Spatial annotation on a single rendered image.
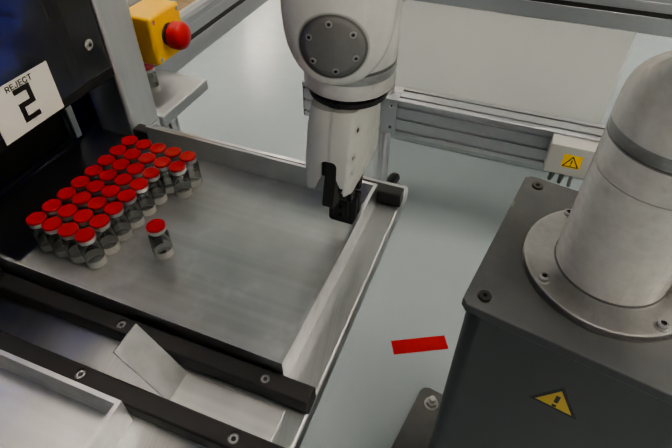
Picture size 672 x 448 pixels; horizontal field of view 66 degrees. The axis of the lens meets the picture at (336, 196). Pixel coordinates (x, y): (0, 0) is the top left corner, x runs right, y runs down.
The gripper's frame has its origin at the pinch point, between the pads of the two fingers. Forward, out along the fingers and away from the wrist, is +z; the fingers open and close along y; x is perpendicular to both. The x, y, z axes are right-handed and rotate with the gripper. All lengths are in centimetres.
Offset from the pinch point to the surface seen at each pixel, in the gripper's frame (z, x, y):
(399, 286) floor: 92, -3, -65
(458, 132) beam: 44, 4, -85
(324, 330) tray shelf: 4.5, 3.0, 13.4
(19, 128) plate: -7.0, -35.0, 9.1
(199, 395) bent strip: 4.4, -4.8, 23.9
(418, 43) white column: 48, -23, -144
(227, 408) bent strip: 4.3, -1.8, 24.0
